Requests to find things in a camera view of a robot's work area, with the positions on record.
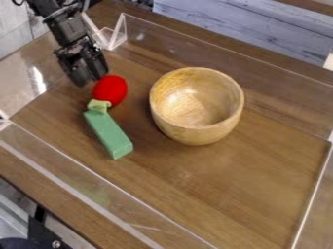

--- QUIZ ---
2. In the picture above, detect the clear acrylic corner bracket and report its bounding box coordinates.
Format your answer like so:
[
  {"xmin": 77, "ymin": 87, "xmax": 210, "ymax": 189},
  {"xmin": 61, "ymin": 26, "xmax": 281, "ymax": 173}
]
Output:
[{"xmin": 81, "ymin": 13, "xmax": 127, "ymax": 51}]

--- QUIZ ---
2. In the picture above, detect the green rectangular block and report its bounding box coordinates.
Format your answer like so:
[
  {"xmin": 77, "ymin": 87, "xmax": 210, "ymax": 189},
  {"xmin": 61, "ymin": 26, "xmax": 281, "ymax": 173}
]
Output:
[{"xmin": 83, "ymin": 110, "xmax": 133, "ymax": 160}]

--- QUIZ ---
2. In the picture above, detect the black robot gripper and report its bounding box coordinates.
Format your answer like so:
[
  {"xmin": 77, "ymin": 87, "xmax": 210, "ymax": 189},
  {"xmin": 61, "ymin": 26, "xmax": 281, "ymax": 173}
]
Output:
[{"xmin": 41, "ymin": 3, "xmax": 109, "ymax": 87}]

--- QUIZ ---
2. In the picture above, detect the red plush strawberry toy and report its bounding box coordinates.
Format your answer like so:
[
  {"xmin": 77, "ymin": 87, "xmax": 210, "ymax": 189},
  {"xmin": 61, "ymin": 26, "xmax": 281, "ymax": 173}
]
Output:
[{"xmin": 87, "ymin": 75, "xmax": 127, "ymax": 114}]

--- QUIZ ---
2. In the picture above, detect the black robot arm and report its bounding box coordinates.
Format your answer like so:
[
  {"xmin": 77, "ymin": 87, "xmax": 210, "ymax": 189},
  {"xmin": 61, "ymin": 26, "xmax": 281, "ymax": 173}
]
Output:
[{"xmin": 25, "ymin": 0, "xmax": 109, "ymax": 87}]

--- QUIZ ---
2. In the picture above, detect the clear acrylic tray wall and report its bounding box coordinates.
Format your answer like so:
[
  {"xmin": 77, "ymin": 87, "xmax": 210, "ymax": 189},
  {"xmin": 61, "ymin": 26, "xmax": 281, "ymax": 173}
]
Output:
[{"xmin": 0, "ymin": 14, "xmax": 333, "ymax": 249}]

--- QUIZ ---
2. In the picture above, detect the wooden bowl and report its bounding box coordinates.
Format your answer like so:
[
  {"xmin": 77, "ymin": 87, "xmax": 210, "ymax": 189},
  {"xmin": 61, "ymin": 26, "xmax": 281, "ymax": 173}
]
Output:
[{"xmin": 150, "ymin": 67, "xmax": 244, "ymax": 146}]

